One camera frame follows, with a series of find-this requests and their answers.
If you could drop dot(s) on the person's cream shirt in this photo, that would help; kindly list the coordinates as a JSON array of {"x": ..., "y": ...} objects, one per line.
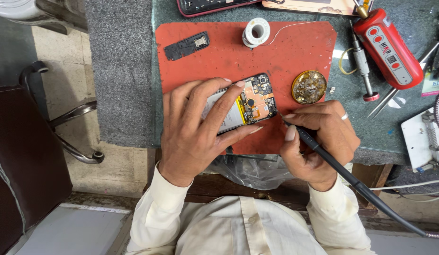
[{"x": 247, "y": 226}]

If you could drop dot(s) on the person's right hand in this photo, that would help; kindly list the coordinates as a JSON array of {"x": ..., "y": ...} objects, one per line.
[{"x": 325, "y": 141}]

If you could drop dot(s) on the red silicone work mat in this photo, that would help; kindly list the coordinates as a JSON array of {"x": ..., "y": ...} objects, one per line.
[{"x": 240, "y": 58}]

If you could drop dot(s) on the silver precision screwdriver red cap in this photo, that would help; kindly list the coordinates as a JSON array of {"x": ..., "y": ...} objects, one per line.
[{"x": 361, "y": 61}]

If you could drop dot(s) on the white fixture base plate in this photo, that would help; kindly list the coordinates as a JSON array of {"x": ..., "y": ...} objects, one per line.
[{"x": 416, "y": 141}]

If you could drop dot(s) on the round brass flux tin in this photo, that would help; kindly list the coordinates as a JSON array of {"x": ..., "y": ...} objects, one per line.
[{"x": 309, "y": 87}]

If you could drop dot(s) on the grey carpet table cover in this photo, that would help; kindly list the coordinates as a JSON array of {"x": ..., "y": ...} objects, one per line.
[{"x": 120, "y": 70}]

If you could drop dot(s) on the green and pink card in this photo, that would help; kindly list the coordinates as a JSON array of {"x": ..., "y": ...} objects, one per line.
[{"x": 433, "y": 86}]

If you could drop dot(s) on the brown leather chair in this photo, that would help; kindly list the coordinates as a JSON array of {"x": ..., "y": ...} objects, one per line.
[{"x": 24, "y": 159}]

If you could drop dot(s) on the silver metal tweezers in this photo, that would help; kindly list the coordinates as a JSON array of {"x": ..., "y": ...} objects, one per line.
[{"x": 388, "y": 96}]

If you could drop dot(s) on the black phone speaker module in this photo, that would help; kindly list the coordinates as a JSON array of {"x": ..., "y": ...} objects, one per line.
[{"x": 184, "y": 48}]

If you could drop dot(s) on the white plastic stool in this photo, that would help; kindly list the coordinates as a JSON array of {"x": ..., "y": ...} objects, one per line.
[{"x": 17, "y": 9}]

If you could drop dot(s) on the metal chair frame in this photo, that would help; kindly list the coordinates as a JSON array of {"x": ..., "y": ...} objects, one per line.
[{"x": 76, "y": 113}]

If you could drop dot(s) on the red handheld electric tool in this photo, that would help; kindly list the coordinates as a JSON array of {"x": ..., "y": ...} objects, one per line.
[{"x": 389, "y": 53}]

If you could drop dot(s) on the small metal part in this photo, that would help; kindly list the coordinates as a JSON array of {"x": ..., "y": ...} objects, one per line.
[{"x": 331, "y": 90}]

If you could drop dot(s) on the smartphone with exposed board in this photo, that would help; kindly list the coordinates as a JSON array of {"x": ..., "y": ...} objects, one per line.
[{"x": 259, "y": 102}]

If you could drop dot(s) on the phone with red case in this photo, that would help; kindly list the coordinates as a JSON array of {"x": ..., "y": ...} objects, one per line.
[{"x": 212, "y": 5}]

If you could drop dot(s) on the person's left hand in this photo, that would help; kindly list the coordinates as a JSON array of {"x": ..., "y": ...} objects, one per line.
[{"x": 184, "y": 141}]

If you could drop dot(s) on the wooden table front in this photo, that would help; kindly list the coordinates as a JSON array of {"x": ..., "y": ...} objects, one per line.
[{"x": 212, "y": 191}]

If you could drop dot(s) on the dark grey soldering iron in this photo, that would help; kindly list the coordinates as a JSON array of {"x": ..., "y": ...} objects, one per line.
[{"x": 350, "y": 179}]

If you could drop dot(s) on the yellow rubber band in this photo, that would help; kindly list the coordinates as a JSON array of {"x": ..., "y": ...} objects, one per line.
[{"x": 339, "y": 63}]

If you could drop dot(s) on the clear plastic bag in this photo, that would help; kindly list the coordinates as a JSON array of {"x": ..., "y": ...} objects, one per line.
[{"x": 247, "y": 171}]

